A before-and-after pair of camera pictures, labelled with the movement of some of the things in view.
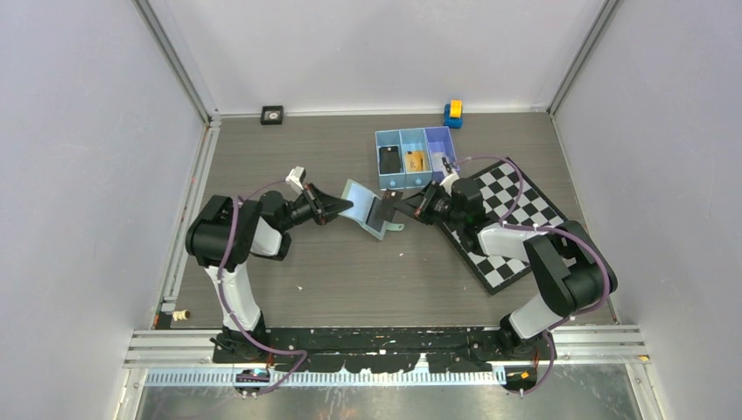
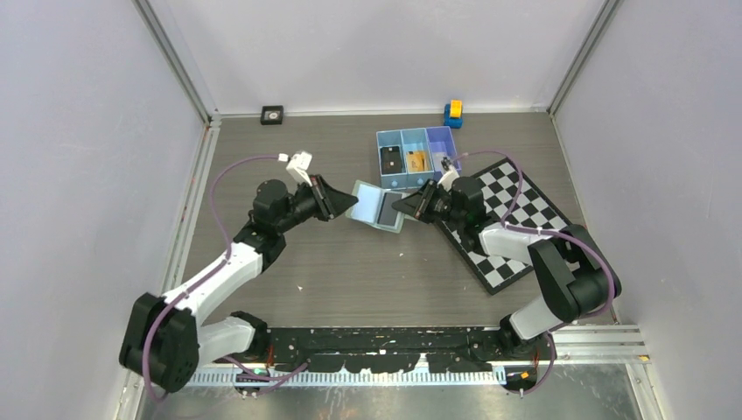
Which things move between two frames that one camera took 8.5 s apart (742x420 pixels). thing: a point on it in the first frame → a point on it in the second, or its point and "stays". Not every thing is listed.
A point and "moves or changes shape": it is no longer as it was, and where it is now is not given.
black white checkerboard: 508,196 stays
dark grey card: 375,215 → 388,214
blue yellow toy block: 453,114 stays
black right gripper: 415,204 stays
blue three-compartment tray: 414,157 stays
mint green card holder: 362,200 moves or changes shape
